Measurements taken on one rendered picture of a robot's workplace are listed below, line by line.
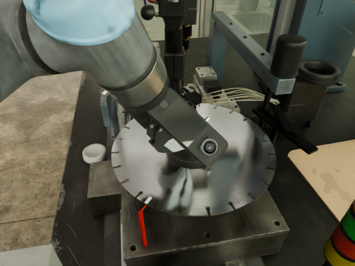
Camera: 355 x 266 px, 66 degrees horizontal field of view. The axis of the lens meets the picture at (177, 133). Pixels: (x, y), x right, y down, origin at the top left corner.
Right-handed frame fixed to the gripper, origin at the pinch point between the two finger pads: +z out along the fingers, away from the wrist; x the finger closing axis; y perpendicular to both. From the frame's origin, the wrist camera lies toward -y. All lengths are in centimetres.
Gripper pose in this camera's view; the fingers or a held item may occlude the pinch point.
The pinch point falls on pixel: (186, 145)
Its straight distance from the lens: 51.2
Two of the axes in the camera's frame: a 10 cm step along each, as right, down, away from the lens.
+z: 2.5, 3.7, 9.0
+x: -7.1, 7.0, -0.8
